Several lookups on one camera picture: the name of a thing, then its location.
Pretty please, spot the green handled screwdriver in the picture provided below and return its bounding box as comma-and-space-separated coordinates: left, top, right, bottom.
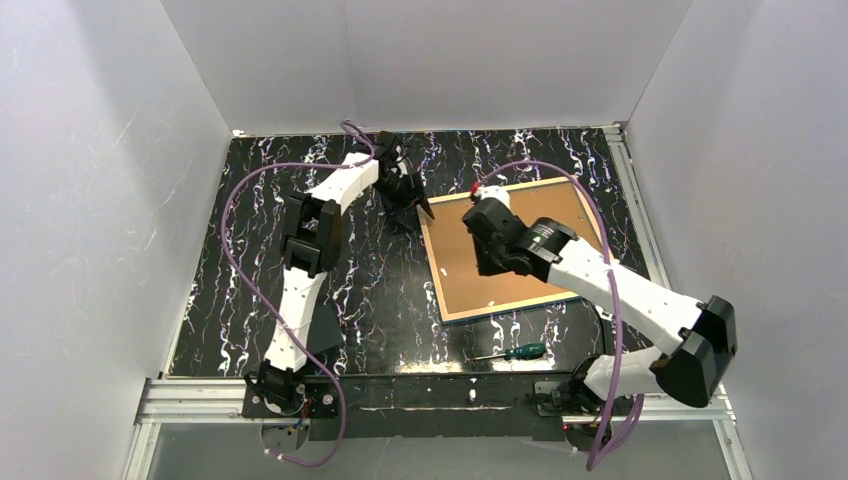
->
470, 343, 547, 361

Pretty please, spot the black right arm base motor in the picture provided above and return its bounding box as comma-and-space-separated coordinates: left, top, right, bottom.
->
531, 356, 605, 423

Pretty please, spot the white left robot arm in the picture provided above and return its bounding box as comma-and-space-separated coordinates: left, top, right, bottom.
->
246, 146, 435, 416

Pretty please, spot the blue picture frame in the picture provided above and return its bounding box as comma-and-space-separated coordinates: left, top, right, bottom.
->
418, 177, 601, 324

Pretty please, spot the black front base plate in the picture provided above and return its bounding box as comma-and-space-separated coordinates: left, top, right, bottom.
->
241, 371, 571, 441

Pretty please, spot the aluminium right side rail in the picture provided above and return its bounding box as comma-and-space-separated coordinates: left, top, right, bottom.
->
601, 124, 671, 289

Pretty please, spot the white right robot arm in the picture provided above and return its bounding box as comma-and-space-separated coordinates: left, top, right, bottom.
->
462, 197, 738, 408

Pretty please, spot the aluminium front rail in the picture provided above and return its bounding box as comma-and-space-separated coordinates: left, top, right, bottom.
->
123, 379, 751, 479

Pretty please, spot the black square pad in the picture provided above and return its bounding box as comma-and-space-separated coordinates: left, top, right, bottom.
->
306, 305, 345, 355

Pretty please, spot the aluminium rail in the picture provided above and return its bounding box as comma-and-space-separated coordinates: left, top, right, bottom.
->
123, 379, 751, 479
601, 124, 671, 289

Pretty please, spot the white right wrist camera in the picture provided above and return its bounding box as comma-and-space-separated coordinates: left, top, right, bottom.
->
469, 183, 511, 209

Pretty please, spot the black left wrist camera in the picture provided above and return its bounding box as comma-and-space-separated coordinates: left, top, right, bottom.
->
374, 131, 412, 177

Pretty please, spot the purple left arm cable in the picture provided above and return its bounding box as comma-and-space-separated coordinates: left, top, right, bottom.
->
220, 120, 379, 470

